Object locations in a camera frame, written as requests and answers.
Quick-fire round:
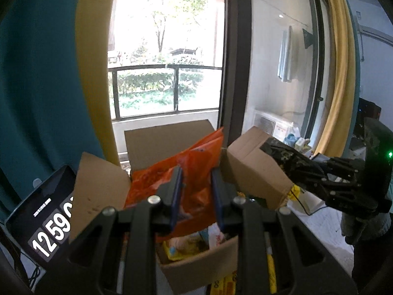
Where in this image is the black blue snack packet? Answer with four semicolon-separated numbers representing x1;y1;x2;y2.
259;138;314;173

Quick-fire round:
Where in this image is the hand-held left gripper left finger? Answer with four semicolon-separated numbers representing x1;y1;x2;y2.
40;165;186;295

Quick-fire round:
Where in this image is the tablet with clock display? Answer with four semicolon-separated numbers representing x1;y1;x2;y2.
4;164;77;271

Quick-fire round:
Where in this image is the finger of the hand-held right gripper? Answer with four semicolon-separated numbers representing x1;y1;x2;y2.
288;164;379;213
309;156;365;179

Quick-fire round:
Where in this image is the yellow cartoon snack bag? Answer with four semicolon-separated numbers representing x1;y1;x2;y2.
162;230;210;264

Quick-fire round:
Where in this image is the black balcony railing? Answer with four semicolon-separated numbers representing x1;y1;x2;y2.
107;64;224;120

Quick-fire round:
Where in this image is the black wall bracket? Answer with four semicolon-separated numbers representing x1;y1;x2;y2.
302;27;314;50

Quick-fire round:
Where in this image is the yellow curtain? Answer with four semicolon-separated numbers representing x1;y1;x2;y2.
76;0;130;167
312;0;354;158

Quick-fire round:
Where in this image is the white outdoor air conditioner unit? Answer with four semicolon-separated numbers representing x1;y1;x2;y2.
253;110;296;142

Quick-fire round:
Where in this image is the orange snack bag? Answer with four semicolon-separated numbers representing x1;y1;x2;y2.
123;127;225;238

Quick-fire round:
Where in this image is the black cable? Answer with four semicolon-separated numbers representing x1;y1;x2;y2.
293;187;330;216

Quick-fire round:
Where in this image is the gold foil snack bag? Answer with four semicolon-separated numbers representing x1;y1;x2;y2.
211;270;238;295

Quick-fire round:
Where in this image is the hanging pale blue towel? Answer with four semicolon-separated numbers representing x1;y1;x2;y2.
277;26;294;83

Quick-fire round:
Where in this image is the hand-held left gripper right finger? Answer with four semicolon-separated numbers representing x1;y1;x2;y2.
211;169;358;295

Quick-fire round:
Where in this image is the brown cardboard box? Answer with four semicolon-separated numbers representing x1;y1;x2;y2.
69;119;297;294

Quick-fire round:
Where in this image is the black computer case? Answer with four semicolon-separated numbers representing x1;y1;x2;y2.
357;96;383;136

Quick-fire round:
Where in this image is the red white snack packet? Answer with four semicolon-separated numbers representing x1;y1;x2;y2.
208;224;228;247

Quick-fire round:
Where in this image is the yellow plastic bag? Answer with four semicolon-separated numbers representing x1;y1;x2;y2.
288;184;302;201

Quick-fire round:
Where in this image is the white wall air conditioner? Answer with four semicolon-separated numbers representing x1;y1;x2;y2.
355;9;393;44

